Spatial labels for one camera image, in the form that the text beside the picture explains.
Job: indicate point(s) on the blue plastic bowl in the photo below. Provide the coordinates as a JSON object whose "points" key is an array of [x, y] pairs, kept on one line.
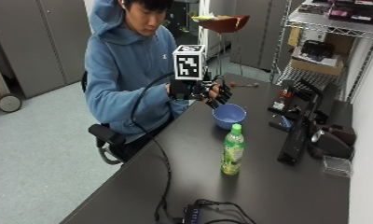
{"points": [[228, 115]]}

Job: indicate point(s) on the white marker cube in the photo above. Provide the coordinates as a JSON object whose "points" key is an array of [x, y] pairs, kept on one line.
{"points": [[190, 63]]}

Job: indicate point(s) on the green drink bottle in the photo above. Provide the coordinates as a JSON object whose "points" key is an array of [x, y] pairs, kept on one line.
{"points": [[232, 151]]}

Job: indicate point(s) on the brown bar stool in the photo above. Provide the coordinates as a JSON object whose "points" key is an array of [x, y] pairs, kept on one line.
{"points": [[224, 34]]}

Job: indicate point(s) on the black equipment stand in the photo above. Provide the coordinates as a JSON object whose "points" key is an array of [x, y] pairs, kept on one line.
{"points": [[299, 124]]}

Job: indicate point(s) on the the person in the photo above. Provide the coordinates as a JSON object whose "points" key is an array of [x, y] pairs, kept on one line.
{"points": [[125, 68]]}

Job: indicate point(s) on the cardboard box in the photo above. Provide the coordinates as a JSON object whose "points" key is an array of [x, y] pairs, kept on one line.
{"points": [[317, 63]]}

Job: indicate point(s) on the black bag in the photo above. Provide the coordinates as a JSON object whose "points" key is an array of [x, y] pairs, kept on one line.
{"points": [[317, 49]]}

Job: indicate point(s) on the black office chair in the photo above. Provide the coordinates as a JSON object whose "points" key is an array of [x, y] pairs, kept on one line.
{"points": [[109, 137]]}

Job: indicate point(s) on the black rounded device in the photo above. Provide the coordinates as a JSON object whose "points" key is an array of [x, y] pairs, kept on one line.
{"points": [[333, 141]]}

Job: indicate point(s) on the clear plastic box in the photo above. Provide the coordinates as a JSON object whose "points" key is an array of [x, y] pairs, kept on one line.
{"points": [[337, 166]]}

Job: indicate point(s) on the black usb hub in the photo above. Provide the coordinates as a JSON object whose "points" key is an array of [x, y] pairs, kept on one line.
{"points": [[192, 214]]}

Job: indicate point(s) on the grey cabinet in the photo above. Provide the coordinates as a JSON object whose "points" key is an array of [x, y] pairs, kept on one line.
{"points": [[34, 43]]}

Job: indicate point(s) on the beige wheeled cart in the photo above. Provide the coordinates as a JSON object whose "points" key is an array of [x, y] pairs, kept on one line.
{"points": [[1, 90]]}

